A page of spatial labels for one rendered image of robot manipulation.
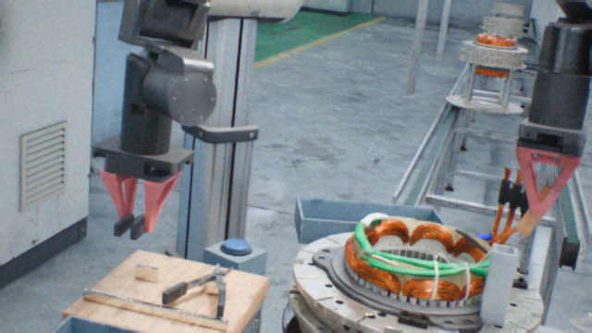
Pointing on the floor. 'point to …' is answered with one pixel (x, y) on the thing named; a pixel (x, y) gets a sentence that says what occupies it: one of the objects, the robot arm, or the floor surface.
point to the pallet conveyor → (560, 222)
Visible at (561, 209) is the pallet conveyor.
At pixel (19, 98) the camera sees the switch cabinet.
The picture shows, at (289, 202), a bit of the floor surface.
